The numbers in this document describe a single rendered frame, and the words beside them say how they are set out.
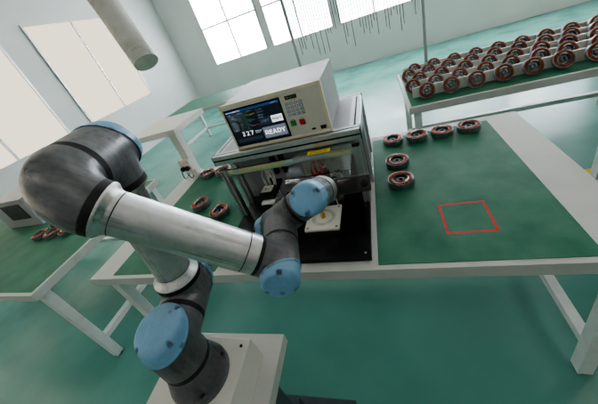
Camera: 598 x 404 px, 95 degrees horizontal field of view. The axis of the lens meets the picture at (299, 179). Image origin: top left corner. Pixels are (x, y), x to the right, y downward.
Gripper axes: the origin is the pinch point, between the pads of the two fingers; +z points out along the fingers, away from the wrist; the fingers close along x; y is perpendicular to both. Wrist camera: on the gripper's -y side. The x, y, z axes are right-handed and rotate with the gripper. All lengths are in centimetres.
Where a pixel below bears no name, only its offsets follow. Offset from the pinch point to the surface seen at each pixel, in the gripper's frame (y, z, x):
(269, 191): 38.4, 24.3, 1.4
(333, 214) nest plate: 11.7, 27.6, 15.5
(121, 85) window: 487, 350, -239
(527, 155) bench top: -70, 55, 4
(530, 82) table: -103, 124, -36
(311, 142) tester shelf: 13.8, 20.1, -16.1
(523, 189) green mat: -60, 35, 15
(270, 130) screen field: 30.0, 18.4, -24.4
